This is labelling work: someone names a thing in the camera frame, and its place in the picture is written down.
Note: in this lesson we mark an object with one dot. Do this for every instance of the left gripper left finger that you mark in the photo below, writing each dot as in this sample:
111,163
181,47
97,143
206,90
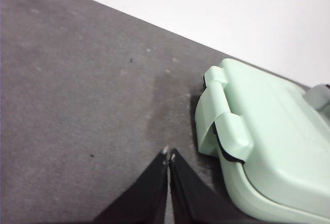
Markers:
147,198

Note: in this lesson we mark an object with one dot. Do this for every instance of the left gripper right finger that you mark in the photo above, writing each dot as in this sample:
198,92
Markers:
190,198

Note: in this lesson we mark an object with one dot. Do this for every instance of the mint green breakfast maker base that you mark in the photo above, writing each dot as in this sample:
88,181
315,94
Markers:
233,181

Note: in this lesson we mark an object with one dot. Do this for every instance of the mint green griddle cover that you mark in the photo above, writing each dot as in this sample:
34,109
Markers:
278,131

